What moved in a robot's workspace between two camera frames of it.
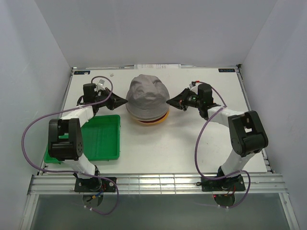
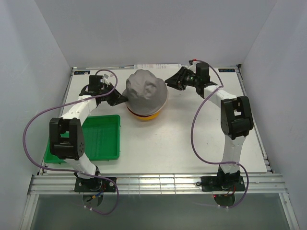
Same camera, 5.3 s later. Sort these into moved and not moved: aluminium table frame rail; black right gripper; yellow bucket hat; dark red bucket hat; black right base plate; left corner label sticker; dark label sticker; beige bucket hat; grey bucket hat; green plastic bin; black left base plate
Moved: dark red bucket hat; black right gripper; grey bucket hat; yellow bucket hat; beige bucket hat
Not moved: green plastic bin; black left base plate; black right base plate; left corner label sticker; aluminium table frame rail; dark label sticker
